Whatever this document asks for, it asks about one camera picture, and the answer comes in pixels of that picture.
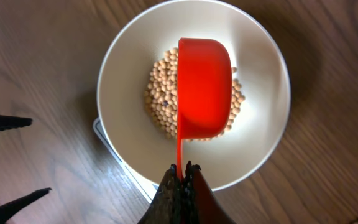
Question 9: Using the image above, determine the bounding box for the white digital kitchen scale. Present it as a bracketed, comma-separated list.
[93, 118, 158, 203]

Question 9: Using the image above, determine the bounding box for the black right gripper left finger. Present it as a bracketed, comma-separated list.
[138, 164, 181, 224]

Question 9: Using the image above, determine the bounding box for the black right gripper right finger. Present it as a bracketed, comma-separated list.
[183, 161, 235, 224]

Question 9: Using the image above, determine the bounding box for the pile of beans in bowl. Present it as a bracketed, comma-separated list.
[144, 47, 246, 141]

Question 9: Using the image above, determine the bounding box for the cream round bowl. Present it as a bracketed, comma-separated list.
[97, 1, 291, 190]

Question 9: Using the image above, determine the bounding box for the red measuring scoop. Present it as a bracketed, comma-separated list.
[176, 37, 232, 180]

